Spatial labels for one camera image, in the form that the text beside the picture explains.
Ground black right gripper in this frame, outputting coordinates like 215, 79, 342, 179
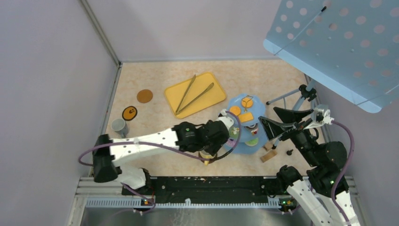
258, 106, 319, 166

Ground purple frosted donut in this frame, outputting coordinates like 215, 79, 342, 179
225, 140, 236, 148

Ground yellow cup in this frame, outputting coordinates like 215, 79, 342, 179
199, 151, 213, 166

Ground dark brown round coaster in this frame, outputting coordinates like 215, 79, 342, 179
198, 154, 217, 164

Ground round orange biscuit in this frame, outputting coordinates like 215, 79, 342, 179
241, 97, 254, 108
229, 105, 241, 116

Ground square orange biscuit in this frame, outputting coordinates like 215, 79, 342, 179
238, 112, 254, 123

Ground green frosted donut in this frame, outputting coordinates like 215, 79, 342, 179
244, 138, 259, 147

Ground metal food tongs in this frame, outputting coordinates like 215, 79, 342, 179
175, 74, 215, 115

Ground light brown round coaster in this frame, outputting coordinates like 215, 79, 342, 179
136, 89, 153, 103

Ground black yellow round coaster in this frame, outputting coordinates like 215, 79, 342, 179
122, 106, 138, 121

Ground grey mug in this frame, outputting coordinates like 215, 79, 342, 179
111, 118, 129, 138

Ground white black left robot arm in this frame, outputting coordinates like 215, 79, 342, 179
92, 116, 234, 195

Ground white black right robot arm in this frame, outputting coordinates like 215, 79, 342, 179
258, 105, 360, 226

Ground small wooden block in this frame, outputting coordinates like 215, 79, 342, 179
263, 142, 273, 151

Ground blue three-tier cake stand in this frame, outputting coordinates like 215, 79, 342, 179
224, 93, 268, 154

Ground yellow serving tray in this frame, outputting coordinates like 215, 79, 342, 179
164, 72, 227, 119

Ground blue metal tripod stand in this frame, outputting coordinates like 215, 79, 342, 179
265, 79, 318, 150

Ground blue perforated board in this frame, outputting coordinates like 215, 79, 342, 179
263, 0, 399, 113

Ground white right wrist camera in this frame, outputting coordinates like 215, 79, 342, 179
304, 105, 334, 129

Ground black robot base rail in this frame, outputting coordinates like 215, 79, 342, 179
136, 176, 288, 204

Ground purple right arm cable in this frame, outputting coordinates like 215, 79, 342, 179
330, 120, 355, 226

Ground white cable duct strip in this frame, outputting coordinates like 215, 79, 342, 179
85, 198, 281, 209

